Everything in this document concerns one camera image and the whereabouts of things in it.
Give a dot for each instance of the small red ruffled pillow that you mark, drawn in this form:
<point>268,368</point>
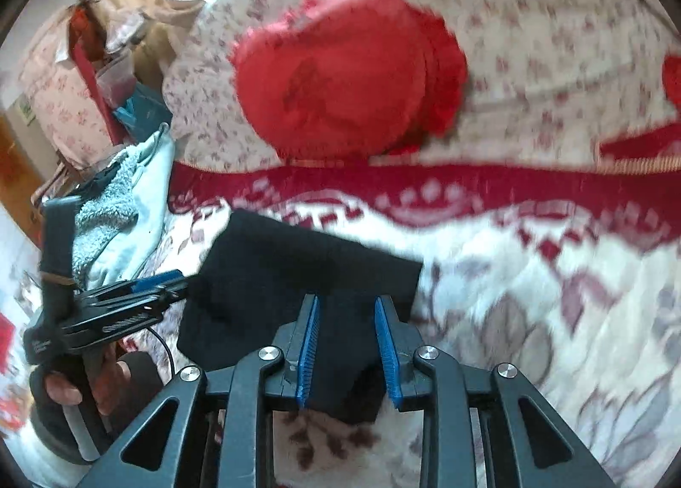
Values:
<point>673,81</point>

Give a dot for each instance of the red and white floral blanket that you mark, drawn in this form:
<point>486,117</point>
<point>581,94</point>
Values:
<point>505,280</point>

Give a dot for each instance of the black pants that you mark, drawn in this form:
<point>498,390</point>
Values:
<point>276,275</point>

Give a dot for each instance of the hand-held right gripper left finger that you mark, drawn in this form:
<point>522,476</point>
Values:
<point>307,355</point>

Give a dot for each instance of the floral quilt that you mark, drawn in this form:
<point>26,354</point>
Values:
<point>532,30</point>

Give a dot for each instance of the teal bag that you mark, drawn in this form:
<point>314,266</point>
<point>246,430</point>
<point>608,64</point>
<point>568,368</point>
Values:
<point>143,113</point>

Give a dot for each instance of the red hanging cloth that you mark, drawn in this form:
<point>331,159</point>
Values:
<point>96,83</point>

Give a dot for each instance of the light blue fleece jacket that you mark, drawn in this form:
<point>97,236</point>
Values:
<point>143,211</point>

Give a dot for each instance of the red heart-shaped ruffled pillow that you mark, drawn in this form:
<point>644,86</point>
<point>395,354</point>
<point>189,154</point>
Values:
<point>340,73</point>

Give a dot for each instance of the wooden door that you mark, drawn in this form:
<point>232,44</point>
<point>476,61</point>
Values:
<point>18,174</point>

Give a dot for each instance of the red lace-edged sheet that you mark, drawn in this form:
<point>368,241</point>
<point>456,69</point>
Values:
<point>638,152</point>

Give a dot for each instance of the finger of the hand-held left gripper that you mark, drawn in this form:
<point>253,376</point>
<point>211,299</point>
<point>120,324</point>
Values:
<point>157,279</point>
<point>154,301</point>

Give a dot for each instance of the person's left hand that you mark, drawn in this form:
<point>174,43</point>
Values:
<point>114,387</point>

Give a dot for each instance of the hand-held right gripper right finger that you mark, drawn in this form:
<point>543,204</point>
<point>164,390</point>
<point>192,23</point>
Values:
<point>387,355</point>

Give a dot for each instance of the floral bedding bundle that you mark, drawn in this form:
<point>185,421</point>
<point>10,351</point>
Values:
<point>53,89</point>

